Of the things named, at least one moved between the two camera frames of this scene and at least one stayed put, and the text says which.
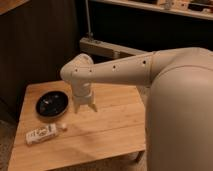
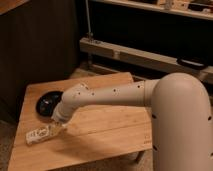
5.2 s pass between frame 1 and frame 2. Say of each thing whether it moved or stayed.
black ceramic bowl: stayed
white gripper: moved
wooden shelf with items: stayed
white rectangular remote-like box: stayed
